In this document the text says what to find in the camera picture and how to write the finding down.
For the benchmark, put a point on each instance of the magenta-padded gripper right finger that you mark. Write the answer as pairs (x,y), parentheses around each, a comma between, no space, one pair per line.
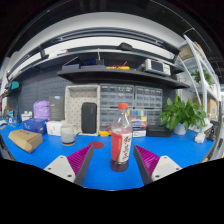
(160,166)

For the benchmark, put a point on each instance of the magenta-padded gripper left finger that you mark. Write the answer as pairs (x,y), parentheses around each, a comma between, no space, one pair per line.
(65,166)

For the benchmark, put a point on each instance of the clear red-capped drink bottle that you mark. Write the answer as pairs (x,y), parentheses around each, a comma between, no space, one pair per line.
(121,143)

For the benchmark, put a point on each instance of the round cork coaster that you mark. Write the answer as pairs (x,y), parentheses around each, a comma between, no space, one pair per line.
(68,144)

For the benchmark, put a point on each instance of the white grey ceramic mug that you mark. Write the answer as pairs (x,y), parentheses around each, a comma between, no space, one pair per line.
(67,133)

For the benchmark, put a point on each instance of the flat black case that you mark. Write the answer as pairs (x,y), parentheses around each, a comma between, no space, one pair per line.
(159,131)

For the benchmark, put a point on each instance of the black box with white label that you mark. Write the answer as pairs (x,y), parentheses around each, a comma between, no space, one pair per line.
(139,133)

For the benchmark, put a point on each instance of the white carton box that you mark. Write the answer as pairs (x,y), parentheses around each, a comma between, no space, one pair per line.
(53,128)

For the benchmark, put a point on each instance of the brown cardboard box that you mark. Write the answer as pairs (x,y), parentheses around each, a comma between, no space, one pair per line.
(25,140)

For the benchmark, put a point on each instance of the white power adapter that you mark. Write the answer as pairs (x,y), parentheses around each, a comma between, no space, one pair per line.
(200,137)

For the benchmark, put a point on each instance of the grey small-parts drawer cabinet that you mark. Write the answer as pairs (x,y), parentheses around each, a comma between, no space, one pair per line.
(105,116)
(116,95)
(148,97)
(154,117)

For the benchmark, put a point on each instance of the blue carton box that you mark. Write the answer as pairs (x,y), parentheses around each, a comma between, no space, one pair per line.
(33,126)

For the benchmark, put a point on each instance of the yellow multimeter with red leads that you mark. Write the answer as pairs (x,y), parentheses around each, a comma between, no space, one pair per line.
(104,133)

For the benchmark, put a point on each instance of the clear organizer with coloured parts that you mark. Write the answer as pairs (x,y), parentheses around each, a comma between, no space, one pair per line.
(138,116)

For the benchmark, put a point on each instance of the green potted plant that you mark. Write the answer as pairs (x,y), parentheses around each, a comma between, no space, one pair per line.
(180,115)

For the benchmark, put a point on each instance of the dark grey product box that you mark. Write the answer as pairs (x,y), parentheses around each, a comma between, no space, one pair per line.
(56,108)

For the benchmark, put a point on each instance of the purple plastic bag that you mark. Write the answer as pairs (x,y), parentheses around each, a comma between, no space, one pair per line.
(41,110)

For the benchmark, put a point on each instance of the small white carton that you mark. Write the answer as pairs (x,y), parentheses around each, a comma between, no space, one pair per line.
(26,116)

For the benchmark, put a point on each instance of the white dotted storage bin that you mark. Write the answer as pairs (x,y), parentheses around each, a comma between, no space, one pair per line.
(75,100)

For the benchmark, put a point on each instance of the dark grey pegboard panel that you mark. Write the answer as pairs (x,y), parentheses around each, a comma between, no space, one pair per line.
(36,88)

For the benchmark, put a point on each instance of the teal bin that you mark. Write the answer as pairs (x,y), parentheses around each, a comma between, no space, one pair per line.
(13,85)

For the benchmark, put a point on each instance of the white shelf unit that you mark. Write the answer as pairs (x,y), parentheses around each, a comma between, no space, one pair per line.
(200,76)

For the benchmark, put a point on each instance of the black workbench shelf board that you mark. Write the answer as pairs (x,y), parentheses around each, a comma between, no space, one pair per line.
(150,55)
(116,76)

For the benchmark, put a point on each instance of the yellow red hand tool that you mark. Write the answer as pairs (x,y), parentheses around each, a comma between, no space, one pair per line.
(118,68)

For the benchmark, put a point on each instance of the black rounded device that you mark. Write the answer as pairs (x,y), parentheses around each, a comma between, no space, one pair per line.
(125,46)

